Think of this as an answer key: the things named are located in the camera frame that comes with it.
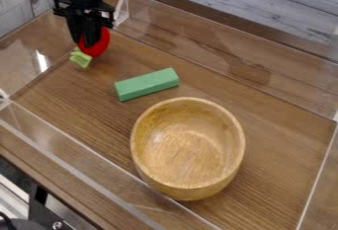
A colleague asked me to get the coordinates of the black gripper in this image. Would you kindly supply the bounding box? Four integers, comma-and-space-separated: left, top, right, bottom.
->
53, 0, 115, 47

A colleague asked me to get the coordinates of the black metal stand base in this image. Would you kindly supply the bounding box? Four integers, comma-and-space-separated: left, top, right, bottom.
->
0, 185, 76, 230

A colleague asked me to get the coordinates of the wooden bowl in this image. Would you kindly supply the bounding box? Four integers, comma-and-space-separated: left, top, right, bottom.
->
131, 97, 245, 201

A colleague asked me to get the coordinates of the red plush strawberry green stem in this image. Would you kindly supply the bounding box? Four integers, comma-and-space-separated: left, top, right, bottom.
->
69, 27, 111, 68

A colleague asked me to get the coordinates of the green rectangular block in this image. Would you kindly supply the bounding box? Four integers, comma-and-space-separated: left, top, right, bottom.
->
115, 68, 179, 102

